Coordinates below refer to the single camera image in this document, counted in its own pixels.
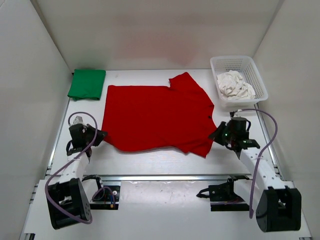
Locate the red t shirt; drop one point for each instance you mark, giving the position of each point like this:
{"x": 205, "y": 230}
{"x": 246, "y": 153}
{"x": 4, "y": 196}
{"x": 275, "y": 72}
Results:
{"x": 140, "y": 118}

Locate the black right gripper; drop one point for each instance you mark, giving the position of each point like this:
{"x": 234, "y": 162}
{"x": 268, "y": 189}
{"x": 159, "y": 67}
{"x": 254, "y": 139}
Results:
{"x": 216, "y": 135}

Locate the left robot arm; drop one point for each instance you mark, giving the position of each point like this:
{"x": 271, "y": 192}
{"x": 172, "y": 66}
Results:
{"x": 67, "y": 200}

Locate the aluminium table edge rail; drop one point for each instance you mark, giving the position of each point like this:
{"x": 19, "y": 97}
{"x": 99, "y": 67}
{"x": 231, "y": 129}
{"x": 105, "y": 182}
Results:
{"x": 168, "y": 178}

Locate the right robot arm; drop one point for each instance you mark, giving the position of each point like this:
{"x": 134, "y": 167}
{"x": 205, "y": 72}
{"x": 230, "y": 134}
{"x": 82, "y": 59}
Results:
{"x": 277, "y": 205}

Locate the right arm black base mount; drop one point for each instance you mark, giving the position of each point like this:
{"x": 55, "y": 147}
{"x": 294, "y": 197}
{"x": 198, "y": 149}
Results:
{"x": 222, "y": 196}

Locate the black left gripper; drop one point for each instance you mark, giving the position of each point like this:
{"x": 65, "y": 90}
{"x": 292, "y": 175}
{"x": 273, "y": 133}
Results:
{"x": 101, "y": 134}

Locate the white cloth in basket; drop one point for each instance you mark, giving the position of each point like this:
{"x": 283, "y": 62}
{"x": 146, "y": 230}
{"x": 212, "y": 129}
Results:
{"x": 232, "y": 86}

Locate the green t shirt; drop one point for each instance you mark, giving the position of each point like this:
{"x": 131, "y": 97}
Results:
{"x": 87, "y": 84}

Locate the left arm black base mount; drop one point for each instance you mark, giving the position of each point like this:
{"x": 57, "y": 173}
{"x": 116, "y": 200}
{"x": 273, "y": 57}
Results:
{"x": 101, "y": 194}

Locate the white plastic basket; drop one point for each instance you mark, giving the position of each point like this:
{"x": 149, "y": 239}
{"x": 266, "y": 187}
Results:
{"x": 246, "y": 66}

